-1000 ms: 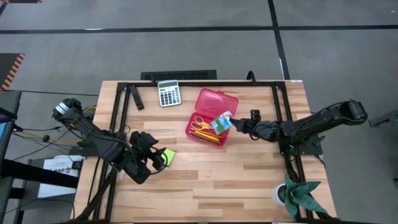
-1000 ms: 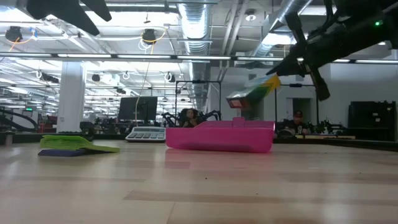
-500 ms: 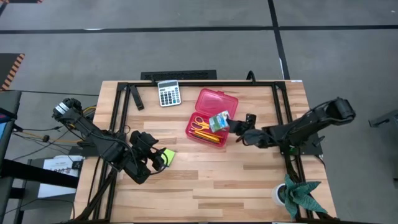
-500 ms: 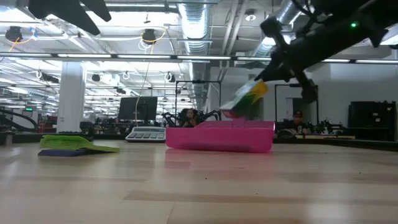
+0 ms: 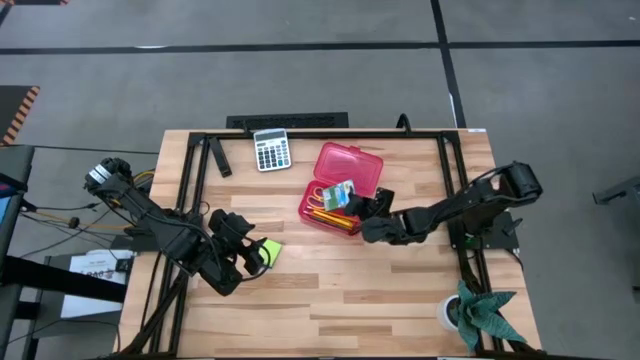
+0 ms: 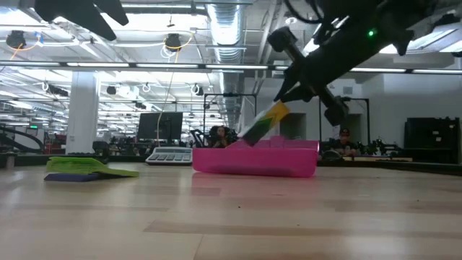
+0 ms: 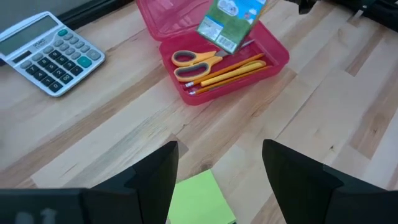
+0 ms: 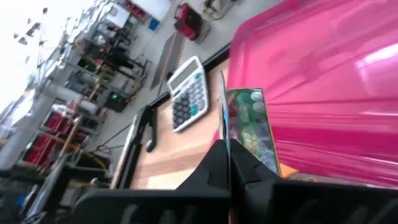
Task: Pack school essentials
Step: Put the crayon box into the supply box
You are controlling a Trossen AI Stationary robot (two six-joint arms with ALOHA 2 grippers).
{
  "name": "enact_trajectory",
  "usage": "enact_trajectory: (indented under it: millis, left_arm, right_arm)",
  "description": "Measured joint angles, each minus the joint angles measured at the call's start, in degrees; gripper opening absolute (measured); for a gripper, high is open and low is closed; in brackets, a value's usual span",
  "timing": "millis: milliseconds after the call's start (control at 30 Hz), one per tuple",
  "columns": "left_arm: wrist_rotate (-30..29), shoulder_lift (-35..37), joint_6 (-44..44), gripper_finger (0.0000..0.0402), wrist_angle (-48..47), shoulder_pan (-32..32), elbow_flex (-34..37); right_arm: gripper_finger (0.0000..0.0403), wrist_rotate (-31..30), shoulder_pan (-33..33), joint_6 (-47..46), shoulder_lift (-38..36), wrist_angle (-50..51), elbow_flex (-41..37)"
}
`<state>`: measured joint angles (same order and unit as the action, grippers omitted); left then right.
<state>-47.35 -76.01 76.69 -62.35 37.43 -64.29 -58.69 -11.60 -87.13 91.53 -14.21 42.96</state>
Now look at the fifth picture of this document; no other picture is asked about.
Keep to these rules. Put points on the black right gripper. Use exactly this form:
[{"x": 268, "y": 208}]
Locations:
[{"x": 382, "y": 229}]

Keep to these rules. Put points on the black side table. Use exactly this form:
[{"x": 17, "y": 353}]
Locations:
[{"x": 50, "y": 277}]

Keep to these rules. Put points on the grey stand leg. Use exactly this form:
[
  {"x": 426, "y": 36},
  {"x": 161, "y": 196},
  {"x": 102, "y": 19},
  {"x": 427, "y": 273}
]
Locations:
[{"x": 620, "y": 192}]

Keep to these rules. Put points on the white plant pot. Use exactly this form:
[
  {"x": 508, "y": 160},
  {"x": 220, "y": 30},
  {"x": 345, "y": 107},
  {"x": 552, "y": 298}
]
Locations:
[{"x": 444, "y": 312}]

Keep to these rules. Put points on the dark computer monitor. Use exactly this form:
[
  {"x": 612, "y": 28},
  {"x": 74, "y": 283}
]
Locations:
[{"x": 15, "y": 165}]

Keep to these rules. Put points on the green crayon box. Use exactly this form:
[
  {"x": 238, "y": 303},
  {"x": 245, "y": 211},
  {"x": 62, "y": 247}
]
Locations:
[{"x": 337, "y": 196}]

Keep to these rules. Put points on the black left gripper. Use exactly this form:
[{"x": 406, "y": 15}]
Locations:
[{"x": 232, "y": 230}]

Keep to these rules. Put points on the pink plastic pencil box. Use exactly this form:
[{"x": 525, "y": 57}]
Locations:
[{"x": 350, "y": 165}]

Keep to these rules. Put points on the hazard striped floor mat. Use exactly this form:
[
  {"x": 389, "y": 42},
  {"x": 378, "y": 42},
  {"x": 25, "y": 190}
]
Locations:
[{"x": 17, "y": 112}]

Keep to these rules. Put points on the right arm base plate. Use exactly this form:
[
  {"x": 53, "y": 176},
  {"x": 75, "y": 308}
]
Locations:
[{"x": 500, "y": 237}]

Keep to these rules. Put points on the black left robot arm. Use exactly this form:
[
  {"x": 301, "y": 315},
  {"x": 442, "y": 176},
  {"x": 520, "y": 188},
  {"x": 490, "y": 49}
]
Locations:
[{"x": 150, "y": 217}]

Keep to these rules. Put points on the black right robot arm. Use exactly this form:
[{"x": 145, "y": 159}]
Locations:
[{"x": 465, "y": 205}]

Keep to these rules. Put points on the green artificial plant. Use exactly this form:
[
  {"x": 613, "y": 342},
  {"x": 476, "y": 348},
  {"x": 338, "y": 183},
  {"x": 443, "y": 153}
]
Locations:
[{"x": 480, "y": 312}]

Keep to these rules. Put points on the black clamp lever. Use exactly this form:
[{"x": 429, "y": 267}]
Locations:
[{"x": 512, "y": 226}]

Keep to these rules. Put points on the black aluminium table frame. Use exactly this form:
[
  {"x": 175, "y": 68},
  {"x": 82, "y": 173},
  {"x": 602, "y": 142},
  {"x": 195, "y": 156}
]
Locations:
[{"x": 325, "y": 134}]

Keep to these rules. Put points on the white paper sheet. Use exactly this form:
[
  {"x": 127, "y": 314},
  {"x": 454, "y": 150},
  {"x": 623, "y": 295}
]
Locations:
[{"x": 90, "y": 300}]

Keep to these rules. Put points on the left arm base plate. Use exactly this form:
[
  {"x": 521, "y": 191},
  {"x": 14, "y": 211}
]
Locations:
[{"x": 145, "y": 242}]

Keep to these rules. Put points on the black flat metal strip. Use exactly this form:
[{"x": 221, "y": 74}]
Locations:
[{"x": 220, "y": 157}]

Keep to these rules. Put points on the grey desk calculator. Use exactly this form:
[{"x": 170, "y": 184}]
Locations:
[{"x": 272, "y": 152}]

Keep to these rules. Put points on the green sticky note pad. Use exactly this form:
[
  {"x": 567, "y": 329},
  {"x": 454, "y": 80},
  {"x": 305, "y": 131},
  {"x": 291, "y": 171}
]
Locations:
[{"x": 274, "y": 250}]

